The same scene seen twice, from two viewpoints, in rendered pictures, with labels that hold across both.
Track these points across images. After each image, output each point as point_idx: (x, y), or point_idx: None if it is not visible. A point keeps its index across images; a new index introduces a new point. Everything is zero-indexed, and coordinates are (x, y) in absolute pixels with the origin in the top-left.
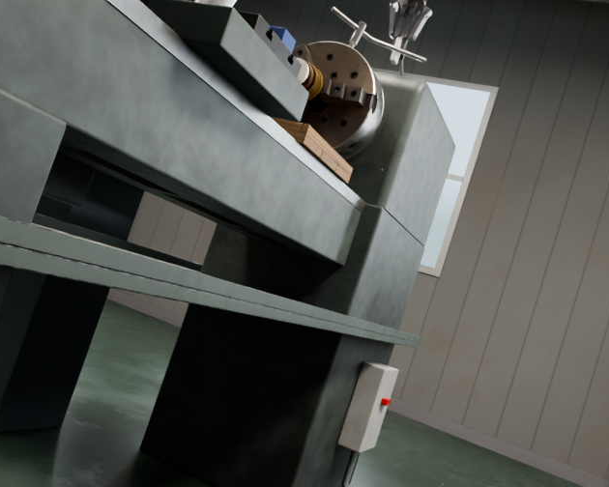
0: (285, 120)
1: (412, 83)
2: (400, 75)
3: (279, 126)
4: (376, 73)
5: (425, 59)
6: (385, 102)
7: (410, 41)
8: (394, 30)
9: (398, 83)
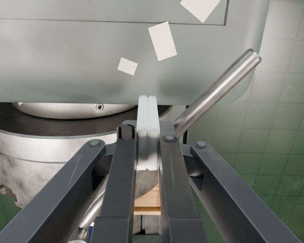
0: (148, 214)
1: (214, 105)
2: (177, 92)
3: (159, 225)
4: (114, 100)
5: (258, 62)
6: (171, 116)
7: (190, 146)
8: (91, 167)
9: (181, 105)
